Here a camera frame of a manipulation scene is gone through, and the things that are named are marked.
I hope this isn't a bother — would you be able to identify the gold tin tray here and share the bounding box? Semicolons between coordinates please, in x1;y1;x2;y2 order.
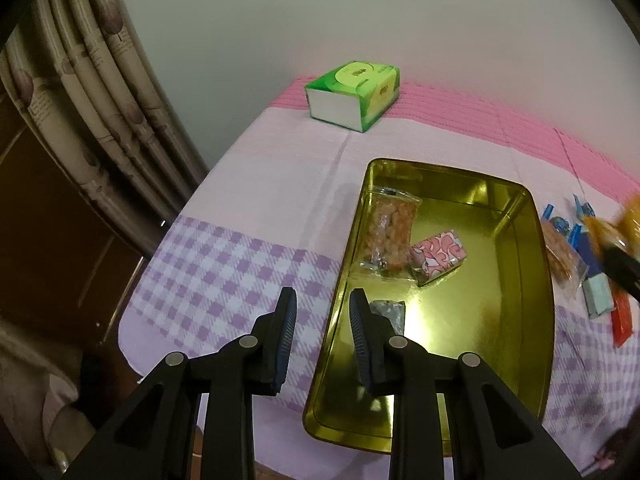
303;158;556;457

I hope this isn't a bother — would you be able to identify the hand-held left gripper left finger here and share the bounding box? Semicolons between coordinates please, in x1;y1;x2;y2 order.
65;287;298;480

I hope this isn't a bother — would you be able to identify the red snack packet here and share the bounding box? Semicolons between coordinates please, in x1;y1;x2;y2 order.
611;292;633;347

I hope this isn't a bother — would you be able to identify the green tissue box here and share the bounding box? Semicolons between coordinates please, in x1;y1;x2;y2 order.
305;60;402;133

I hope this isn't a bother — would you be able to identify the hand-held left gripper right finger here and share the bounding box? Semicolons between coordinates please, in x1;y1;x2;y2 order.
348;287;583;480

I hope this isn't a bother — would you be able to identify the dark grey snack packet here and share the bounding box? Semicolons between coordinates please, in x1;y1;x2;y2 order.
370;300;406;336

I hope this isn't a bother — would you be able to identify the pink patterned snack packet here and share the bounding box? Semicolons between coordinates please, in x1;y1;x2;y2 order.
410;228;468;287

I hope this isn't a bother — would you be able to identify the navy and teal packet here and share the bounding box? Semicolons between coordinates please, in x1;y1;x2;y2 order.
580;240;616;317

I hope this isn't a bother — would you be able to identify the beige patterned curtain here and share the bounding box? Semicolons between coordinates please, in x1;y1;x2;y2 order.
0;0;211;261

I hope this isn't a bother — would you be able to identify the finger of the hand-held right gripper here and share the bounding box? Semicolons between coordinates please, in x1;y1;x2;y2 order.
600;240;640;303

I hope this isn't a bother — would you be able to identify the clear orange snack packet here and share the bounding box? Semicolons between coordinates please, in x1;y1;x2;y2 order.
362;187;423;276
542;220;591;288

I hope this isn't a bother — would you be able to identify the beige cloth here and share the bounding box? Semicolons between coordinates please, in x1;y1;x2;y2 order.
0;320;96;471

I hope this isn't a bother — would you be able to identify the brown wooden cabinet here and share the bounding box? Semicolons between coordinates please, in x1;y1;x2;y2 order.
0;90;151;346

